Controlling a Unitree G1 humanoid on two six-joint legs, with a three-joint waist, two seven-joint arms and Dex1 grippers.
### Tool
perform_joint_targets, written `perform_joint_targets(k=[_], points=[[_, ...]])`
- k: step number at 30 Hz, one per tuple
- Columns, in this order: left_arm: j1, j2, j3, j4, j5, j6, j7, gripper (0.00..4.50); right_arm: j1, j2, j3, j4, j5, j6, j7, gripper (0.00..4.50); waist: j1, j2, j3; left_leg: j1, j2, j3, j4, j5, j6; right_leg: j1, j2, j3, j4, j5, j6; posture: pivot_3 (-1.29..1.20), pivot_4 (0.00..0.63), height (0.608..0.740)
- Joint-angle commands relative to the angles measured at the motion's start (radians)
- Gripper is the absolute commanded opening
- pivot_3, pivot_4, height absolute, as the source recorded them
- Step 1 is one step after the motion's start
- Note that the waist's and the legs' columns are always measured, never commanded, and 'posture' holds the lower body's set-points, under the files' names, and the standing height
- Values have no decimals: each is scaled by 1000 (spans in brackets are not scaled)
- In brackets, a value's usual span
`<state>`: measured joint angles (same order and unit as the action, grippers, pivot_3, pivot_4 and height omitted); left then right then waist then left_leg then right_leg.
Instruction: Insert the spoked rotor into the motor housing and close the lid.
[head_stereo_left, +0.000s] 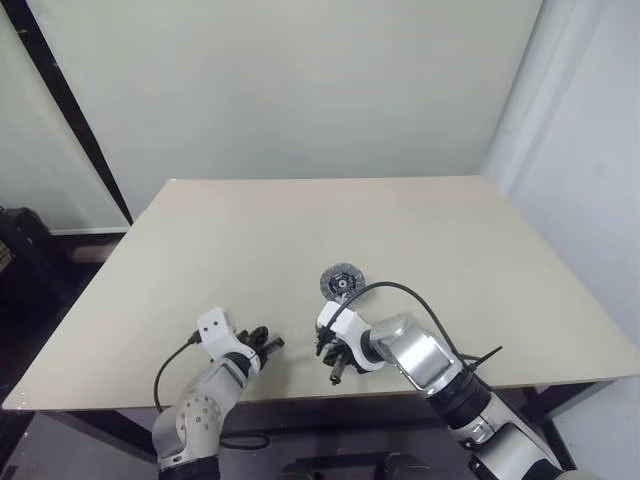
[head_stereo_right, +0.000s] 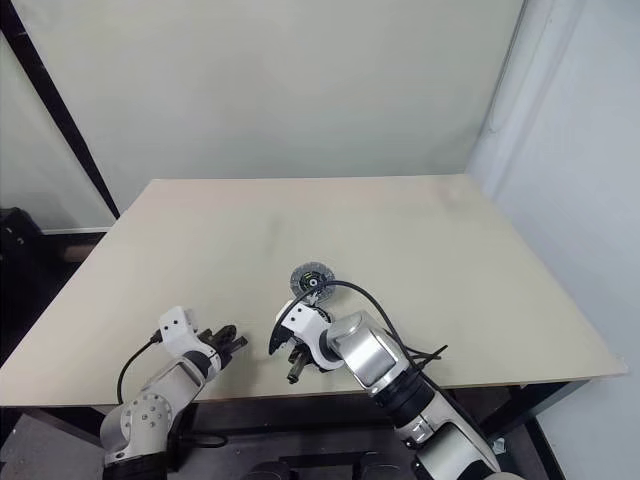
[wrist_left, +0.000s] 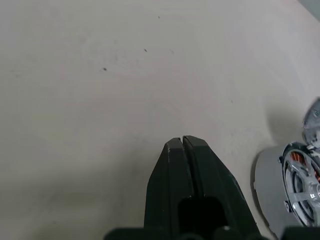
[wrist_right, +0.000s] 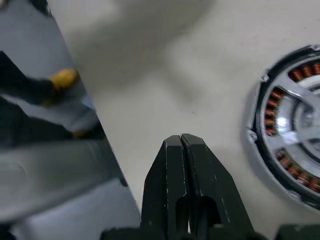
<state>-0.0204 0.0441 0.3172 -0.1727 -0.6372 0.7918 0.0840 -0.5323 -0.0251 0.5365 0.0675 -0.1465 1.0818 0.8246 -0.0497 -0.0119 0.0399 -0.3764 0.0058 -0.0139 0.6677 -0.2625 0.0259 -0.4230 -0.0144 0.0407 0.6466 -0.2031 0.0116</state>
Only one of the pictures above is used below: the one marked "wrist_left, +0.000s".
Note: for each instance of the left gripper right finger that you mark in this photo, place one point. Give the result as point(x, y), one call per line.
point(212, 175)

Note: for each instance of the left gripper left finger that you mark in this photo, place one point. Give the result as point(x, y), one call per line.
point(166, 180)

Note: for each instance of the motor stator with copper windings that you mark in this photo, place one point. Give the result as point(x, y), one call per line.
point(270, 175)

